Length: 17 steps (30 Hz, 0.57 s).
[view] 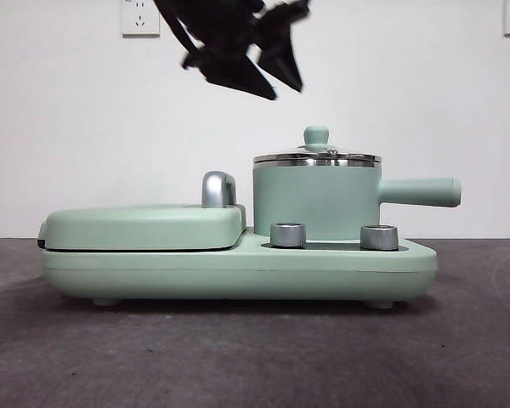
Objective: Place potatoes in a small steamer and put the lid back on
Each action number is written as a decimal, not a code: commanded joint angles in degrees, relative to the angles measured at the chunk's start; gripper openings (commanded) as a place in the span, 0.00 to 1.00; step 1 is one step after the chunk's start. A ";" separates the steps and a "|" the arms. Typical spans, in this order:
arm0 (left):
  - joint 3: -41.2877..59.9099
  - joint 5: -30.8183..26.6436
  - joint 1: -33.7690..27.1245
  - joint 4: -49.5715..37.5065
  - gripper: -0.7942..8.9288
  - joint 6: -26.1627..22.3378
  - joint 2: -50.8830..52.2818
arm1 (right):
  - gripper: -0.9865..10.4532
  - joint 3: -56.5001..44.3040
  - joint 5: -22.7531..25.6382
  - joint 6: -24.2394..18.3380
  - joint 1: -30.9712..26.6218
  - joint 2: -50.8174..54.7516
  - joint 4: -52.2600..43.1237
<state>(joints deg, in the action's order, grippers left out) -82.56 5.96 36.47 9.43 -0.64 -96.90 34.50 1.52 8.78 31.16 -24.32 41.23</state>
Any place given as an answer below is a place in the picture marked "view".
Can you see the glass pot lid green knob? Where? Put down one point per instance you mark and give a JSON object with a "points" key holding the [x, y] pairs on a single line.
{"points": [[318, 136]]}

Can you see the mint green breakfast machine base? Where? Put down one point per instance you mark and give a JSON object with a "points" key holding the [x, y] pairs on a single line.
{"points": [[238, 272]]}

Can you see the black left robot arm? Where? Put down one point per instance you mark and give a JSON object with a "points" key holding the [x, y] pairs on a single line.
{"points": [[221, 21]]}

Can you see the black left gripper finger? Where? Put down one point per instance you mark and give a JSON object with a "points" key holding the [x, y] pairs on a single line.
{"points": [[285, 55], [238, 74]]}

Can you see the mint green hinged griddle cover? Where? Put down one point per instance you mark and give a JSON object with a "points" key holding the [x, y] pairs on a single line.
{"points": [[140, 227]]}

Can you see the silver control knob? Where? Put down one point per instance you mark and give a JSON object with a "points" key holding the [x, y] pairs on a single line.
{"points": [[379, 237], [288, 234]]}

